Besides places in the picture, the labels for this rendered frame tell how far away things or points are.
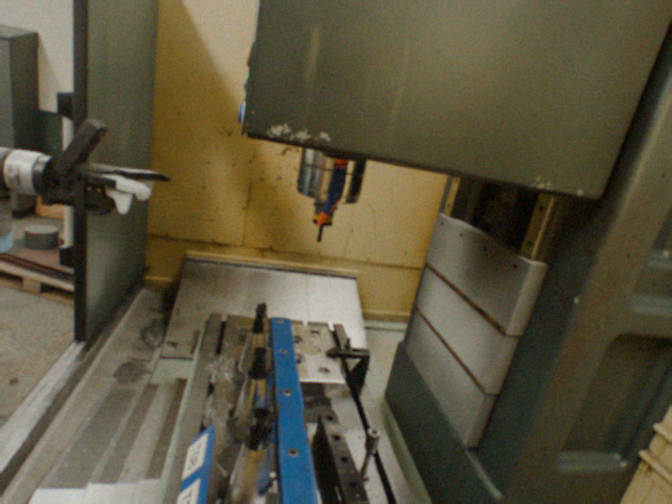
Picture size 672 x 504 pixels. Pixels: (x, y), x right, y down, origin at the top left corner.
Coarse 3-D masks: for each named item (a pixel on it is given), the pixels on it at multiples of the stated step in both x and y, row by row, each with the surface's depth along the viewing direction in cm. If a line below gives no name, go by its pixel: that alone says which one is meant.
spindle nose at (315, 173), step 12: (300, 156) 92; (312, 156) 87; (324, 156) 86; (300, 168) 91; (312, 168) 87; (324, 168) 86; (348, 168) 87; (360, 168) 89; (300, 180) 90; (312, 180) 88; (324, 180) 87; (348, 180) 88; (360, 180) 91; (300, 192) 91; (312, 192) 89; (324, 192) 88; (348, 192) 89; (360, 192) 93
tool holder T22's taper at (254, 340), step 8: (264, 328) 61; (248, 336) 59; (256, 336) 59; (264, 336) 59; (248, 344) 59; (256, 344) 59; (264, 344) 60; (248, 352) 59; (240, 360) 60; (248, 360) 59; (264, 360) 61; (240, 368) 60; (248, 368) 59
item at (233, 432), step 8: (232, 408) 52; (232, 416) 52; (272, 416) 52; (232, 424) 50; (224, 432) 51; (232, 432) 49; (240, 432) 49; (248, 432) 49; (232, 440) 50; (240, 440) 49
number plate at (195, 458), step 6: (204, 438) 81; (198, 444) 81; (204, 444) 79; (192, 450) 80; (198, 450) 79; (204, 450) 78; (192, 456) 79; (198, 456) 77; (186, 462) 78; (192, 462) 77; (198, 462) 76; (186, 468) 77; (192, 468) 75; (186, 474) 75
